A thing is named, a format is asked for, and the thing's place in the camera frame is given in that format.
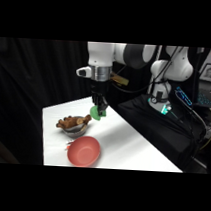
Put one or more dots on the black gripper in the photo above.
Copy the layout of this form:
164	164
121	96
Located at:
99	88

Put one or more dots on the green triangle block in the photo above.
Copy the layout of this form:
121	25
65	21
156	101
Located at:
94	113

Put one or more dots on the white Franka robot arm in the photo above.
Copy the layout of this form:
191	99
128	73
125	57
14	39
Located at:
99	54

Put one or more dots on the silver metal bowl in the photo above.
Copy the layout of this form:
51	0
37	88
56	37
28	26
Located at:
75	128

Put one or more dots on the pink bowl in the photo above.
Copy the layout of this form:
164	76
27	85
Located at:
83	151

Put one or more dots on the brown plush toy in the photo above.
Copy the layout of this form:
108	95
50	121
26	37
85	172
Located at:
72	121

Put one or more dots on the small red white object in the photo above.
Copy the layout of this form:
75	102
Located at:
69	144

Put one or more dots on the black covered robot stand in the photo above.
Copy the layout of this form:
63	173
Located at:
152	126

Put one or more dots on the small green light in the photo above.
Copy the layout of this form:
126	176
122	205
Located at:
164	110

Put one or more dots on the black curtain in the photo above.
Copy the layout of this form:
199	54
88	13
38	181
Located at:
27	89

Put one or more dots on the teal lit keyboard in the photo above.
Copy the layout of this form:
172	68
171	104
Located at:
207	100

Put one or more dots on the framed portrait picture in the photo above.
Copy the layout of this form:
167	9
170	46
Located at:
209	72

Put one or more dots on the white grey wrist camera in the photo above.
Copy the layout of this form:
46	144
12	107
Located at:
83	71

